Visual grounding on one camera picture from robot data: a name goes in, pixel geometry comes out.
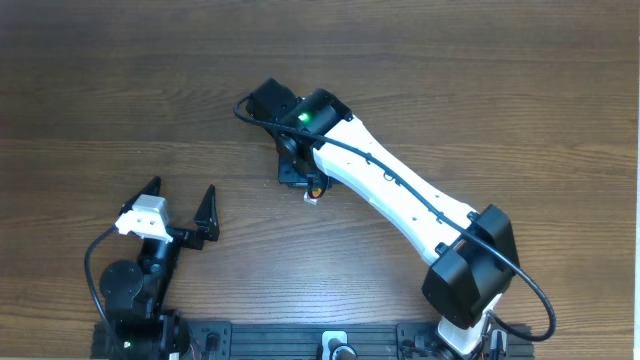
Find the mounting rail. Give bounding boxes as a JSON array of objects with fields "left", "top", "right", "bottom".
[{"left": 92, "top": 319, "right": 535, "bottom": 360}]

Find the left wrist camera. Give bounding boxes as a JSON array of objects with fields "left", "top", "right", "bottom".
[{"left": 114, "top": 194, "right": 171, "bottom": 243}]

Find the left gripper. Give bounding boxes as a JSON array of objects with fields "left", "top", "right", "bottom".
[{"left": 121, "top": 175, "right": 221, "bottom": 251}]

